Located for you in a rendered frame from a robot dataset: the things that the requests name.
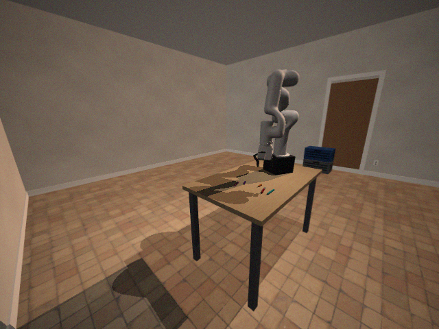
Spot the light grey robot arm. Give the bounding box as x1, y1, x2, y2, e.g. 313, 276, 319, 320
259, 70, 299, 158

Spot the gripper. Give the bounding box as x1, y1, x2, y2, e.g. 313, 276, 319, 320
253, 145, 278, 169

